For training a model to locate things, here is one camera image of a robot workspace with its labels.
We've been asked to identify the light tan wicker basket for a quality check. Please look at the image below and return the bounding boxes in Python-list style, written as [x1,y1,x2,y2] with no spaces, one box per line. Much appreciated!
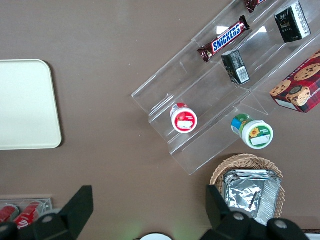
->
[209,153,286,226]

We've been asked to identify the clear acrylic stepped shelf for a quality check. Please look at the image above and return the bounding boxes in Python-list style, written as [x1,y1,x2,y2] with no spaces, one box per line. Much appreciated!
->
[131,0,320,176]

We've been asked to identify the brown Snickers bar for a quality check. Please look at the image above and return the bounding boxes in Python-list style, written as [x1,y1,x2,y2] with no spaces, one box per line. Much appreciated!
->
[243,0,268,15]
[197,14,251,63]

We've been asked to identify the clear acrylic bottle rack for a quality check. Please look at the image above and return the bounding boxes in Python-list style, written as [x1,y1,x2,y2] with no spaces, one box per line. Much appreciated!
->
[0,197,54,223]

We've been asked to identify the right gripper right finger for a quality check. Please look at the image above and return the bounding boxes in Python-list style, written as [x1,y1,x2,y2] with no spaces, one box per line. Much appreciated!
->
[201,184,256,240]

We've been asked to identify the small black drink carton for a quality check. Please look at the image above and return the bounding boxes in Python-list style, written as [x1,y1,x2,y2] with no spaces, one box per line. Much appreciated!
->
[274,1,312,44]
[221,49,251,85]

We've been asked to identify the green lidded white jar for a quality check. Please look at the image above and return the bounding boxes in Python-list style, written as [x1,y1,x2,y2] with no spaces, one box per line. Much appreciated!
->
[230,113,274,150]

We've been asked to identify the red lidded white jar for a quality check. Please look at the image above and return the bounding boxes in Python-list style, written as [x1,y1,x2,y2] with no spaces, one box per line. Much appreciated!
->
[170,102,199,134]

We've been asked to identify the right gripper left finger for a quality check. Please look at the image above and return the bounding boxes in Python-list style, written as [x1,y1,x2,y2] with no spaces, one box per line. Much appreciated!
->
[32,184,95,240]

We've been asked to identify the red plaid cookie box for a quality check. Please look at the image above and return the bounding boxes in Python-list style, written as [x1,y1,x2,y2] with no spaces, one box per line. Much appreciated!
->
[269,49,320,114]

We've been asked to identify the stacked aluminium foil containers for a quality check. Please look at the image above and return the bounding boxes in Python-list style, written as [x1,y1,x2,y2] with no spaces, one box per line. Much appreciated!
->
[223,168,283,226]

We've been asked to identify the cream rectangular plastic tray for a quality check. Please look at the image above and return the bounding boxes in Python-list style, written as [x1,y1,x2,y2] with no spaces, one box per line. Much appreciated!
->
[0,58,63,151]

